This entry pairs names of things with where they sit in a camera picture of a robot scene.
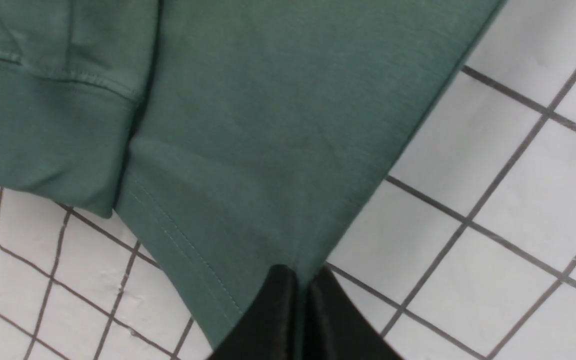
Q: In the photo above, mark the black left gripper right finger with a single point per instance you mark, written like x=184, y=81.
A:
x=334, y=328

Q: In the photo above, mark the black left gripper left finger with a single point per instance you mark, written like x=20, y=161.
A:
x=266, y=329

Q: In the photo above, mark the green long-sleeve shirt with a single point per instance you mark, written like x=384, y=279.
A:
x=228, y=135

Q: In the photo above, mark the white grid-pattern table cloth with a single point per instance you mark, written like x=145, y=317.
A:
x=465, y=251

